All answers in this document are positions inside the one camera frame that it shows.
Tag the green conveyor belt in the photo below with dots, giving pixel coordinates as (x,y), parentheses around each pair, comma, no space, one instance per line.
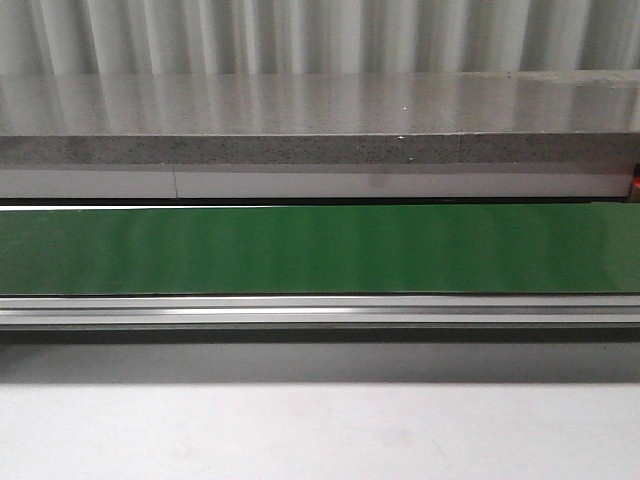
(332,249)

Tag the grey speckled stone counter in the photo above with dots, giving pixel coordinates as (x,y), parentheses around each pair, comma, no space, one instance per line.
(568,136)

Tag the white pleated curtain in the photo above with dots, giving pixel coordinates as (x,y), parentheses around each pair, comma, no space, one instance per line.
(260,37)

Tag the aluminium conveyor side rail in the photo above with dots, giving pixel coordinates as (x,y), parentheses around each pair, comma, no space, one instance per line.
(318,311)

